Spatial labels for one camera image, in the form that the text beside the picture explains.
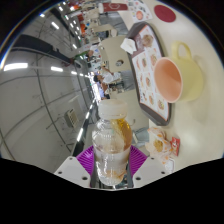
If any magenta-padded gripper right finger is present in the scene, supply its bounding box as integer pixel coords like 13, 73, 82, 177
126, 145, 169, 188

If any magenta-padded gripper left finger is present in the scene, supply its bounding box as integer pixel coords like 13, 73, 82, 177
54, 144, 98, 188

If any clear white-capped drink bottle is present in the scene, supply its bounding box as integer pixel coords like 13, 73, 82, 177
91, 98, 133, 187

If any crumpled food wrapper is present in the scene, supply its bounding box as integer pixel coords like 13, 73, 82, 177
146, 126, 175, 164

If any red sauce packet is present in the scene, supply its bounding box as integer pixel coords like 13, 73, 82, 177
170, 136, 181, 157

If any ceiling air conditioner unit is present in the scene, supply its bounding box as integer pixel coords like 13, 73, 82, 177
63, 108, 80, 129

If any dark brown food tray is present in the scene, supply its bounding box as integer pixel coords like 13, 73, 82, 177
125, 22, 173, 127

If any person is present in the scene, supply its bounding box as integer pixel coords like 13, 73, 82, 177
93, 64, 123, 86
96, 83, 113, 99
87, 44, 101, 60

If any pale yellow mug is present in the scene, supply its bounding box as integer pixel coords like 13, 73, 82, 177
153, 40, 205, 104

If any group of ceiling lights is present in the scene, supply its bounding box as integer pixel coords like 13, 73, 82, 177
3, 3, 98, 144

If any group of beige chairs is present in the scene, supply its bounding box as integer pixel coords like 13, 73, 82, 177
71, 1, 141, 101

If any crumpled white napkin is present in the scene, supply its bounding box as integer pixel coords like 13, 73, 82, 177
119, 37, 138, 54

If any flat round red coaster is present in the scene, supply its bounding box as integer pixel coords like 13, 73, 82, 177
153, 4, 177, 23

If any colourful sticker sheet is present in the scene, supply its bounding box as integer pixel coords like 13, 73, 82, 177
128, 0, 154, 23

